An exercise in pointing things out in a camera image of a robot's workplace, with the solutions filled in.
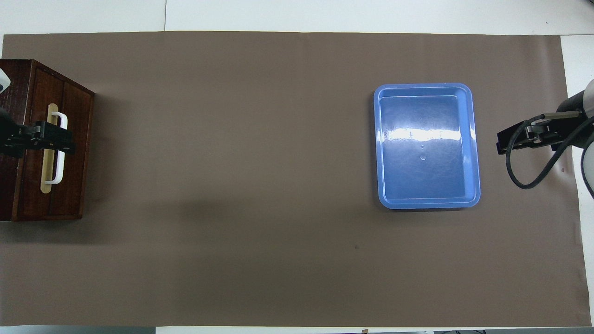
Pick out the white drawer handle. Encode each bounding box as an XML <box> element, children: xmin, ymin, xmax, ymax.
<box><xmin>45</xmin><ymin>111</ymin><xmax>68</xmax><ymax>185</ymax></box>

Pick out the dark wooden drawer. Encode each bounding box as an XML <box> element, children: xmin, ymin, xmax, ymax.
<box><xmin>12</xmin><ymin>60</ymin><xmax>96</xmax><ymax>222</ymax></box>

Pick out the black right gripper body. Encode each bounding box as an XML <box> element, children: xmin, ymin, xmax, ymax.
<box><xmin>550</xmin><ymin>91</ymin><xmax>589</xmax><ymax>150</ymax></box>

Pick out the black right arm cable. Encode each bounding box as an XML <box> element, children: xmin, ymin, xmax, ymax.
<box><xmin>505</xmin><ymin>110</ymin><xmax>594</xmax><ymax>190</ymax></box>

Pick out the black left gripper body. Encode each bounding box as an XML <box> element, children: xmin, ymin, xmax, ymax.
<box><xmin>0</xmin><ymin>108</ymin><xmax>33</xmax><ymax>158</ymax></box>

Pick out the blue plastic tray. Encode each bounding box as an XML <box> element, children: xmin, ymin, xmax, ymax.
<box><xmin>373</xmin><ymin>83</ymin><xmax>481</xmax><ymax>210</ymax></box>

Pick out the beige handle backing plate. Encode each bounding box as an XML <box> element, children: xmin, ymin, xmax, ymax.
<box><xmin>41</xmin><ymin>103</ymin><xmax>59</xmax><ymax>194</ymax></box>

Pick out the dark wooden drawer cabinet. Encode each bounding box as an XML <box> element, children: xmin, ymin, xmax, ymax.
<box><xmin>0</xmin><ymin>59</ymin><xmax>35</xmax><ymax>222</ymax></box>

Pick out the brown paper table mat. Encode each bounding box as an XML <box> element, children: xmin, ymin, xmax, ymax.
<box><xmin>0</xmin><ymin>31</ymin><xmax>591</xmax><ymax>327</ymax></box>

